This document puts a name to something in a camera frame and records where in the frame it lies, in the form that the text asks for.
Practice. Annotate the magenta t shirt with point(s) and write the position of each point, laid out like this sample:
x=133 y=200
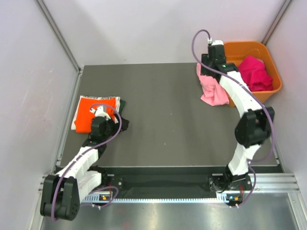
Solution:
x=254 y=75

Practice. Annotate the wrist white camera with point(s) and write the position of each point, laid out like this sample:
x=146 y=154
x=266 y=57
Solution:
x=105 y=112
x=215 y=42

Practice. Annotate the grey slotted cable duct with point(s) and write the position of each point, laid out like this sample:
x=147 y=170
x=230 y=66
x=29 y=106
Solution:
x=224 y=197

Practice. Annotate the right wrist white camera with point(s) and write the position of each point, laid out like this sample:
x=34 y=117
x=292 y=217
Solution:
x=215 y=42

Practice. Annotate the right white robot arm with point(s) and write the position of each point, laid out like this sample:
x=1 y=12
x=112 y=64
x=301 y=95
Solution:
x=254 y=126

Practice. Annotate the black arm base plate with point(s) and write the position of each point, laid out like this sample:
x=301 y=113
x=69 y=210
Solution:
x=166 y=182

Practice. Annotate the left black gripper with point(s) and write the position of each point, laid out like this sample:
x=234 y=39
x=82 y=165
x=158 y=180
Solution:
x=115 y=125

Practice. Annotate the folded white printed t shirt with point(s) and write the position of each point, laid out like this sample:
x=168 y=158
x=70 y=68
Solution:
x=116 y=100

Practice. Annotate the light pink t shirt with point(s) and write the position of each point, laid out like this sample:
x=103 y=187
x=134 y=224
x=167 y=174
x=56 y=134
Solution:
x=213 y=93

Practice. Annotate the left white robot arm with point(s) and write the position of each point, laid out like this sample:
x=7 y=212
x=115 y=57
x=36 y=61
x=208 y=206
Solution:
x=64 y=191

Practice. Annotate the orange plastic basket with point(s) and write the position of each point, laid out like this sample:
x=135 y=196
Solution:
x=236 y=52

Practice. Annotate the folded dark green t shirt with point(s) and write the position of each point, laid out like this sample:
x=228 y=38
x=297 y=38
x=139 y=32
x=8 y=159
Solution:
x=122 y=107

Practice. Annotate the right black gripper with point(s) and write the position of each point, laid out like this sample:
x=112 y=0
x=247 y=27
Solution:
x=204 y=59

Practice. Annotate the aluminium frame rail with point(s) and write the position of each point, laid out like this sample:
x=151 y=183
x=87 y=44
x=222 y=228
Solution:
x=274 y=183

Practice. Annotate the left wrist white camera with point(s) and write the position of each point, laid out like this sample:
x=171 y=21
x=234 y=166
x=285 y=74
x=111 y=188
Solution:
x=105 y=112

